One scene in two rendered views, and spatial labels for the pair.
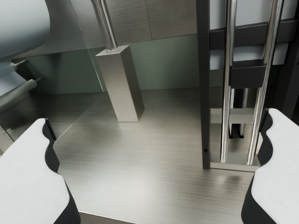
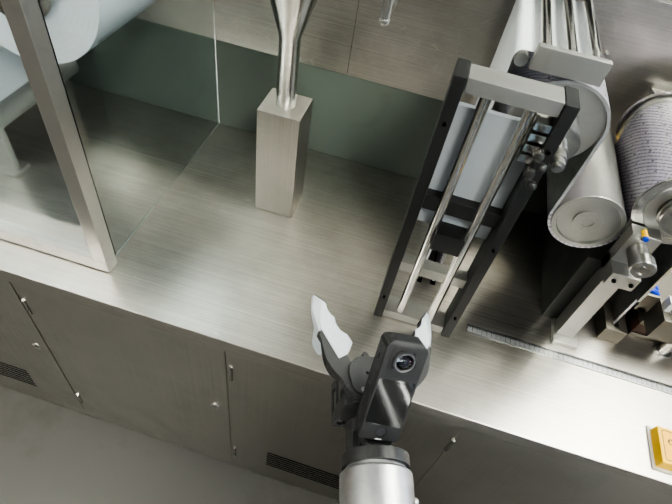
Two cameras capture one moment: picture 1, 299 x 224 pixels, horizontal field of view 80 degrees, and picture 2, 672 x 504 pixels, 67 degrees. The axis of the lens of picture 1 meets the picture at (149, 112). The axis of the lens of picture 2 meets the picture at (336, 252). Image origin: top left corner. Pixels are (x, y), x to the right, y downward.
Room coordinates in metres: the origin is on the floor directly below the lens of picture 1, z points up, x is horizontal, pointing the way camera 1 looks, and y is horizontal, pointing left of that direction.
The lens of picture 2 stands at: (-0.25, 0.15, 1.75)
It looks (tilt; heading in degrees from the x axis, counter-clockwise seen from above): 48 degrees down; 345
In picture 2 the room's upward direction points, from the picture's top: 12 degrees clockwise
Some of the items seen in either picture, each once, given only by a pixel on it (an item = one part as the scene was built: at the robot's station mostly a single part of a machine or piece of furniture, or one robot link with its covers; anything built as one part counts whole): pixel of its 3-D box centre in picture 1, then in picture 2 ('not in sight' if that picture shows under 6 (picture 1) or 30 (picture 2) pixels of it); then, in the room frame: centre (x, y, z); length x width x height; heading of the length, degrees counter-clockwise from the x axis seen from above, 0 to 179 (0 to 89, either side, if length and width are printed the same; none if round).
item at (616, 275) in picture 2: not in sight; (600, 293); (0.24, -0.50, 1.05); 0.06 x 0.05 x 0.31; 158
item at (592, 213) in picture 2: not in sight; (583, 178); (0.42, -0.49, 1.18); 0.26 x 0.12 x 0.12; 158
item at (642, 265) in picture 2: not in sight; (642, 266); (0.20, -0.49, 1.18); 0.04 x 0.02 x 0.04; 68
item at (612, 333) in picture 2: not in sight; (605, 285); (0.35, -0.65, 0.92); 0.28 x 0.04 x 0.04; 158
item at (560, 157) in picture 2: not in sight; (557, 157); (0.28, -0.29, 1.34); 0.06 x 0.03 x 0.03; 158
